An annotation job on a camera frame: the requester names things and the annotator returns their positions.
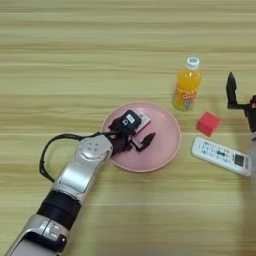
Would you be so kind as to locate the orange juice bottle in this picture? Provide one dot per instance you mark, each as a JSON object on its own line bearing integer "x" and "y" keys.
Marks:
{"x": 186, "y": 90}

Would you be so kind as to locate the pink round plate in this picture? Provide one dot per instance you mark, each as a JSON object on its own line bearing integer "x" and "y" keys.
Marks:
{"x": 160, "y": 146}

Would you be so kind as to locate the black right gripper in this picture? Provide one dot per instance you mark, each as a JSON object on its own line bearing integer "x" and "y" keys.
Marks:
{"x": 252, "y": 113}

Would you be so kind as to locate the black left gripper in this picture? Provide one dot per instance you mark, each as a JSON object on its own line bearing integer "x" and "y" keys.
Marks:
{"x": 120, "y": 141}

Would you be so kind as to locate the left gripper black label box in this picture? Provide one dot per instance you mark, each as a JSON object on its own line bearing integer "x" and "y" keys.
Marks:
{"x": 130, "y": 120}

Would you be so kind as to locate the white remote control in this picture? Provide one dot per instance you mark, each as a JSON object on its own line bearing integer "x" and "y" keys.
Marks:
{"x": 221, "y": 156}

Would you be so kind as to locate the small pink card box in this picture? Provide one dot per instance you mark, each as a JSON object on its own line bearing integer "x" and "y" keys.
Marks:
{"x": 144, "y": 122}

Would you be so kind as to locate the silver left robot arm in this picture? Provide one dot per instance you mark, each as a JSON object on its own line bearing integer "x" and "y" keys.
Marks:
{"x": 80, "y": 173}

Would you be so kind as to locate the red cube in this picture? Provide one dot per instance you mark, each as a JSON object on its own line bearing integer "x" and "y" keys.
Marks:
{"x": 208, "y": 124}

